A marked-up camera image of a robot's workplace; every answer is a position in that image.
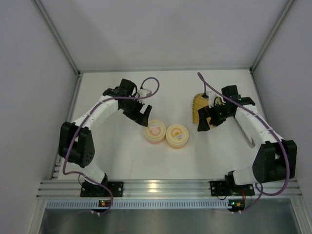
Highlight cream lid pink label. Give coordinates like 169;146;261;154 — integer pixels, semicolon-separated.
144;119;166;141

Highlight cream lid orange label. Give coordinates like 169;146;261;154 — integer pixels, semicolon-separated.
166;124;189;144

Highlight metal tongs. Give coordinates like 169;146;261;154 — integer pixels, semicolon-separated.
233;117;255;148

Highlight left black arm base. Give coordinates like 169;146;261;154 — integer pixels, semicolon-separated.
80;181;124;197

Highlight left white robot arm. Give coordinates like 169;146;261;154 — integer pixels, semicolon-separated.
58;79;156;190

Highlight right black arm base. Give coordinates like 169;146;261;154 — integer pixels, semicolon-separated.
210;180;255;196

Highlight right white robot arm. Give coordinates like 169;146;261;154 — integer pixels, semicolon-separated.
193;85;297;192

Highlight woven bamboo tray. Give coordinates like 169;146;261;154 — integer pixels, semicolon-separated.
192;93;222;125

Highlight pink bottom bowl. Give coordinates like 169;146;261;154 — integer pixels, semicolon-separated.
146;139;165;145

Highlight orange bottom bowl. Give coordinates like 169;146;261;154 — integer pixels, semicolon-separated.
167;141;187;149

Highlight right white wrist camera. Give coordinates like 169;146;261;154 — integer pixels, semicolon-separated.
202;91;217;107

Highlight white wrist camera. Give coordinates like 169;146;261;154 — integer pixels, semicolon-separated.
135;89;152;100
202;91;217;107

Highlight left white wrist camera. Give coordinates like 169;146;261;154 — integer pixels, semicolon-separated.
135;89;152;100

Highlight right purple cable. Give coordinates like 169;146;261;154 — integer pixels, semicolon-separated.
196;72;292;215

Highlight purple cable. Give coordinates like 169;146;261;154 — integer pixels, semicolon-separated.
196;72;292;215
62;77;160;215

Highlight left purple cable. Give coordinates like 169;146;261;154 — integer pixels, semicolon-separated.
62;77;160;215

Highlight aluminium front rail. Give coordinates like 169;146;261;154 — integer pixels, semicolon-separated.
36;179;302;198

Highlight slotted cable duct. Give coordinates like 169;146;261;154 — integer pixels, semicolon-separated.
46;199;230;210

